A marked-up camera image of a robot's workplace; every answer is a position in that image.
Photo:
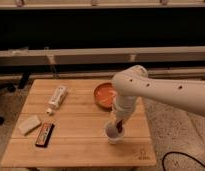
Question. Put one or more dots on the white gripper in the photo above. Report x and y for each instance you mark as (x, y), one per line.
(123, 106)

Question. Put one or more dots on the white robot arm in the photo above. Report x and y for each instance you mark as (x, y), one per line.
(133, 82)

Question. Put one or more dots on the orange bowl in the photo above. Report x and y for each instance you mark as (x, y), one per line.
(104, 95)

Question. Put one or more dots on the wooden table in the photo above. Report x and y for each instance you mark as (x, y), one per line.
(78, 138)

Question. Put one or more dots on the white tube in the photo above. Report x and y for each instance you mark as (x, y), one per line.
(56, 99)

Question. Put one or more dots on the black and orange bar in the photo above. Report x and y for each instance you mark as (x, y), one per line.
(44, 135)

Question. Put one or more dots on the beige sponge block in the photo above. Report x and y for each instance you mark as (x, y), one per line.
(29, 124)

